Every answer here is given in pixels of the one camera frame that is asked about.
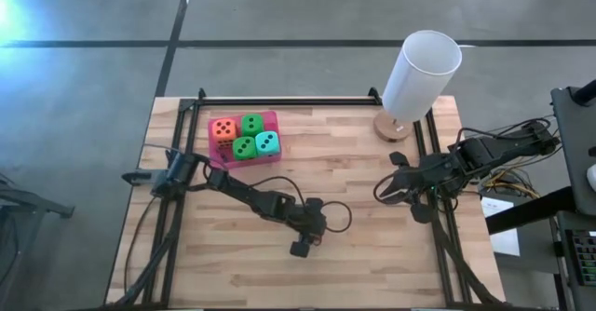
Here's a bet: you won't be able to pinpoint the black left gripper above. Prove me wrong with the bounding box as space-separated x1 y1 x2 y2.
286 196 329 259

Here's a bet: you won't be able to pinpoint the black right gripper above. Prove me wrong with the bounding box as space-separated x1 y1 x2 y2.
380 150 443 225

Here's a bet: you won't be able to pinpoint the large cyan foam die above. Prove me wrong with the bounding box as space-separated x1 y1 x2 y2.
254 129 282 158

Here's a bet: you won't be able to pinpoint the large green foam die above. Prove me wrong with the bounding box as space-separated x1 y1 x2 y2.
231 135 259 162
239 113 266 138

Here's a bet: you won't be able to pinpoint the large orange foam die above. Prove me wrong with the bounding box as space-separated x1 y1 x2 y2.
210 116 239 144

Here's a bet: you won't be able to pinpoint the round wooden lamp base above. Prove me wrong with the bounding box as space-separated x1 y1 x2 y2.
373 109 414 142

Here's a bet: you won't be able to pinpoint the pink translucent plastic bin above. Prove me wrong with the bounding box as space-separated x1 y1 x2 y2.
207 110 283 170

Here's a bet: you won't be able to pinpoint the white cylindrical lamp shade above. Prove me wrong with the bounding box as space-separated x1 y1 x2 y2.
381 30 464 124

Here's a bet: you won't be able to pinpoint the white paper sheet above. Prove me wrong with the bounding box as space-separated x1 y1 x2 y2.
481 196 522 258

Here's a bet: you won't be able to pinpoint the black desk bar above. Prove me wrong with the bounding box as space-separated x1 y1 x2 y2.
486 185 578 236

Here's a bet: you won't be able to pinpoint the grey desk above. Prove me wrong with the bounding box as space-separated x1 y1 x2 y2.
551 86 596 217

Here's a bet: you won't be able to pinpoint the keyboard with coloured keys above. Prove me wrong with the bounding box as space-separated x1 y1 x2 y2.
565 229 596 288

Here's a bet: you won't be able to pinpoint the black stand legs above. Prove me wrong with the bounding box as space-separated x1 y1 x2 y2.
0 170 76 220

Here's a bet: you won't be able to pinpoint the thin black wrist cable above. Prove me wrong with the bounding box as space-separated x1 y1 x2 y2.
199 159 353 235

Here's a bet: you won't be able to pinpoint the yellow and white cable bundle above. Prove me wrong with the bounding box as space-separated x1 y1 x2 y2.
465 115 562 200

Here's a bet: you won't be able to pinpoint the black aluminium table frame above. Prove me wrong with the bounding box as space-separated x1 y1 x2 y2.
111 87 502 310

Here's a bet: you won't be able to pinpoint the thin brown cable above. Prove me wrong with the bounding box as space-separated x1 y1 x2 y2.
123 194 155 294

